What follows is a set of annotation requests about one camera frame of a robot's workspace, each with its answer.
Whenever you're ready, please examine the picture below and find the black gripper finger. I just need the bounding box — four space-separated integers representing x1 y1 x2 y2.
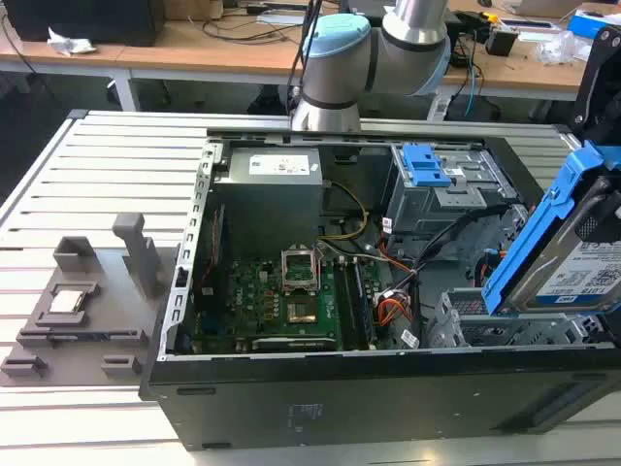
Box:
577 172 621 244

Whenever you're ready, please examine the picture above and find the hard disk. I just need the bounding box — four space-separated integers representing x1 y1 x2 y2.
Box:
481 140 621 317

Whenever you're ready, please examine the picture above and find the black RAM slot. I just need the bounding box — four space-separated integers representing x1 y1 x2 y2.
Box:
333 260 359 351
352 260 378 349

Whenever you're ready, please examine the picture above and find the clear plastic bag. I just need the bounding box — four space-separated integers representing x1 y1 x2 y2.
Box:
536 31 591 67

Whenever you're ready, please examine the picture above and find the blue white cardboard box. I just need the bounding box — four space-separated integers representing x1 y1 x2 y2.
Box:
567 8 621 41

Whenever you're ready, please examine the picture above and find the small black device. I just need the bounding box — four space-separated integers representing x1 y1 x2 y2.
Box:
484 26 520 57

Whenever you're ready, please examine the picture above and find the grey metal drive cage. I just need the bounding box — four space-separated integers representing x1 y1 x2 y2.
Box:
382 144 523 254

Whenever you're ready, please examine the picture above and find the blue plastic bay latch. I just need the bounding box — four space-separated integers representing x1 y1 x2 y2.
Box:
401 144 452 189

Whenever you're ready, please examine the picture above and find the metal socket cover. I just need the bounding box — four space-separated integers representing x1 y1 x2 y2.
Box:
280 247 319 292

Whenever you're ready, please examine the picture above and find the CPU socket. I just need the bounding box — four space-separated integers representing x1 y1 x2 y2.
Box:
285 300 320 325

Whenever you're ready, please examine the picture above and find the white flat box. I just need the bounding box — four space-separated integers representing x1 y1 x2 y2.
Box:
256 9 316 26

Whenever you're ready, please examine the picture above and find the black open PC case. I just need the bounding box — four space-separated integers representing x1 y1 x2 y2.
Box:
139 126 621 452

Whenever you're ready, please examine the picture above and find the grey power supply unit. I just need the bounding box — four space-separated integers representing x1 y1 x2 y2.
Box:
212 147 325 249

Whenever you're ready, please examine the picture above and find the black graphics card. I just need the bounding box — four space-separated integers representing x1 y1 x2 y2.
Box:
249 336 339 353

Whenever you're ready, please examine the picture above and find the green motherboard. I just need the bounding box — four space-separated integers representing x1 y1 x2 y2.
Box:
193 259 389 353

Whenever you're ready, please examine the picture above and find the wooden desk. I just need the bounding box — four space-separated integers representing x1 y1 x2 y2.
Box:
0 0 621 114

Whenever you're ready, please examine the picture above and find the grey parts rack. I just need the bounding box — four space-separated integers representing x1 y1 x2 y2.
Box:
0 212 183 387

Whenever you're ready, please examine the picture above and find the large black box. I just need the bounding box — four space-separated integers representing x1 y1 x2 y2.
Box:
2 0 166 49

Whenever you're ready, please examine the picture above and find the crumpled white paper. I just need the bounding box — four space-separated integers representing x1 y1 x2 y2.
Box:
47 26 97 57

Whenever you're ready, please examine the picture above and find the silver CPU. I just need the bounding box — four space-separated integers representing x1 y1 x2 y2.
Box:
48 289 88 315

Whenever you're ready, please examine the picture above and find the blue orange disk wire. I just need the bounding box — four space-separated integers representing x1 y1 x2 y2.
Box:
476 246 504 288

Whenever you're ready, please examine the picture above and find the blue hanging cable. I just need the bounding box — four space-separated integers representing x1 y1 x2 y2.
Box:
463 60 481 117

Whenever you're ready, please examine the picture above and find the black sleeved cable bundle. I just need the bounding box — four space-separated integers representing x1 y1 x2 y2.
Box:
405 202 516 341

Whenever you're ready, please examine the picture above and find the orange wire bundle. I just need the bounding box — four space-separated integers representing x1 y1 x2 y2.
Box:
376 295 413 332

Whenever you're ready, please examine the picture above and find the yellow black wire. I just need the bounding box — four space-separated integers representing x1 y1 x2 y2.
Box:
322 180 370 242

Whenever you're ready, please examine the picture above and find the black arm base cable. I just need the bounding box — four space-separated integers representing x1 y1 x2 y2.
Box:
285 0 324 120

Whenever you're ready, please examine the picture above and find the thin black desk cable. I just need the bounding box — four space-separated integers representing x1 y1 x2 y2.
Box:
201 9 305 49

